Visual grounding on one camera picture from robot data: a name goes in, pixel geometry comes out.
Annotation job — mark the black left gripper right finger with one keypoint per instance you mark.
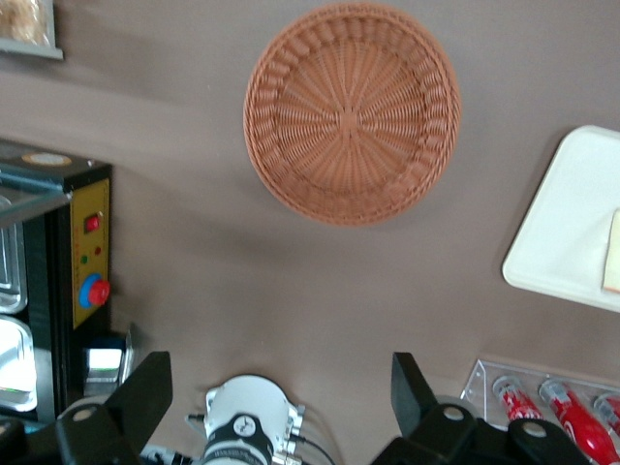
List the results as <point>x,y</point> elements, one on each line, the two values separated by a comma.
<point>431,426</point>

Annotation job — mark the round brown wicker basket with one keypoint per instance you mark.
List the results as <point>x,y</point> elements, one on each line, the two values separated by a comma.
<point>349,116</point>

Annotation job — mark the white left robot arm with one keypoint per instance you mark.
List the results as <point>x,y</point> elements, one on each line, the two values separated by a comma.
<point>247,421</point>

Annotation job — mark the cream plastic tray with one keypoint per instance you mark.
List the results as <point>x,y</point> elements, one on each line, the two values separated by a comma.
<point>562,227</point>

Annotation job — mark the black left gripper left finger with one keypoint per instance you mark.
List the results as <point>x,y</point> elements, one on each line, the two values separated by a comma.
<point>111,431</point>

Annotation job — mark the triangle sandwich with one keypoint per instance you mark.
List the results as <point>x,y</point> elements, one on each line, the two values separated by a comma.
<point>612,257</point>

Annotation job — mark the black tray sealing machine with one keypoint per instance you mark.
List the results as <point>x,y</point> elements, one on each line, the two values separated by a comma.
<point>89,242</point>

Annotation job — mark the metal food tray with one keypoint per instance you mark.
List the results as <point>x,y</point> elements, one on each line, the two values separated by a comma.
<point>9,271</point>
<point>14,363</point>

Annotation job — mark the clear acrylic bottle rack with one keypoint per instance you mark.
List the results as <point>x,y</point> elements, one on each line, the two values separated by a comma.
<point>477,387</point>

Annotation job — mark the wrapped bread bun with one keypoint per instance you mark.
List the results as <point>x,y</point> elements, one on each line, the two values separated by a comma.
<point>21,19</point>

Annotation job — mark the red cola bottle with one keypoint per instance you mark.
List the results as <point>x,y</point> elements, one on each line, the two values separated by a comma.
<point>518,404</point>
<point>581,426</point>
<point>609,412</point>

